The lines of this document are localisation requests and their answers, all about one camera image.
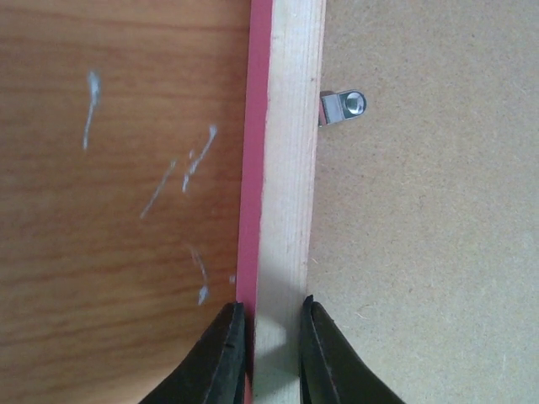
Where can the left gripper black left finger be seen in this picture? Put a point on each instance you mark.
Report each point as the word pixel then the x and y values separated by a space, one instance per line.
pixel 214 370

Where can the metal frame retaining clip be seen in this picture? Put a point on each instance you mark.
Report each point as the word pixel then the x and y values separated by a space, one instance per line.
pixel 339 107

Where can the pink picture frame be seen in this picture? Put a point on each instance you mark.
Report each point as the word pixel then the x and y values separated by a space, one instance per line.
pixel 424 243

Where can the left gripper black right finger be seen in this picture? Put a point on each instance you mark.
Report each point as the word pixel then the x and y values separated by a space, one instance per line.
pixel 330 369

